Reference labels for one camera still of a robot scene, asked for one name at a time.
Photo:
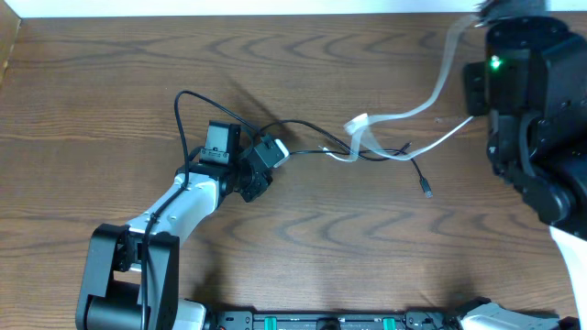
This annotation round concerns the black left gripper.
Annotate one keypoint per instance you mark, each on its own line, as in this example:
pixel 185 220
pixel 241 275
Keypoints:
pixel 260 184

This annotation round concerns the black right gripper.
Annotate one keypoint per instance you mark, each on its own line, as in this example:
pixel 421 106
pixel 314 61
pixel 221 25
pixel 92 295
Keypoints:
pixel 472 77

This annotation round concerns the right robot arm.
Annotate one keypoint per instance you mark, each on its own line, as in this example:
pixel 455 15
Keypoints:
pixel 532 88

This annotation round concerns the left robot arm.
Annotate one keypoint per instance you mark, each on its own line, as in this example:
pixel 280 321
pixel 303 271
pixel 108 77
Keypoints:
pixel 131 276

